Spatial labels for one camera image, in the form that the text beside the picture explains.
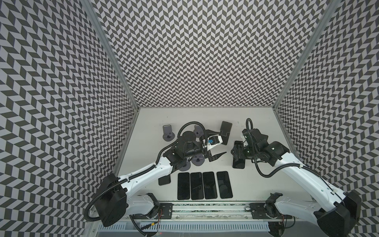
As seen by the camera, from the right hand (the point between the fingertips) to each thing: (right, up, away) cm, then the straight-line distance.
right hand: (238, 154), depth 77 cm
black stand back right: (-4, +13, +17) cm, 22 cm away
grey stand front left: (-29, -10, +9) cm, 32 cm away
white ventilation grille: (-27, -33, -8) cm, 43 cm away
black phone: (-3, +1, -11) cm, 11 cm away
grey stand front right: (-22, -5, +9) cm, 24 cm away
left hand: (-11, +8, -7) cm, 15 cm away
